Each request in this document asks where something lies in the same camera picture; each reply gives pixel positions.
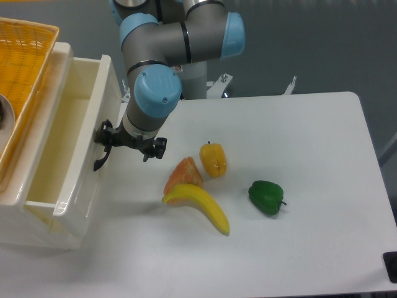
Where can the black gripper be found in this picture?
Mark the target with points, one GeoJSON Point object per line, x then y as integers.
{"type": "Point", "coordinates": [146, 142]}

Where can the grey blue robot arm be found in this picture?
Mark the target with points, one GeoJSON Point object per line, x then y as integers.
{"type": "Point", "coordinates": [155, 37]}

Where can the white drawer cabinet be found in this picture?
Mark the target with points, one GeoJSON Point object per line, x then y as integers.
{"type": "Point", "coordinates": [18, 224]}

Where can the orange toy fruit wedge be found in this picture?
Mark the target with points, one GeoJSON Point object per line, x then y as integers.
{"type": "Point", "coordinates": [185, 172]}

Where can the yellow toy banana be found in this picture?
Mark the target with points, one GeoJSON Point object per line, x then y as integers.
{"type": "Point", "coordinates": [203, 200]}

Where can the yellow toy bell pepper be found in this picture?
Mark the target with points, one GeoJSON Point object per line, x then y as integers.
{"type": "Point", "coordinates": [213, 158]}

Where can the grey bowl in basket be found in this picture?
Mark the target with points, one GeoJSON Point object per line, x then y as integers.
{"type": "Point", "coordinates": [7, 122]}

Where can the yellow woven basket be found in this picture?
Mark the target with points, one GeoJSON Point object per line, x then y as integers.
{"type": "Point", "coordinates": [25, 50]}

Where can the green toy bell pepper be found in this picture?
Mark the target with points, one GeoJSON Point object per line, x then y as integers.
{"type": "Point", "coordinates": [266, 196]}

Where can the black table corner clamp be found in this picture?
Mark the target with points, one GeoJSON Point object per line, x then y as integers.
{"type": "Point", "coordinates": [390, 260]}

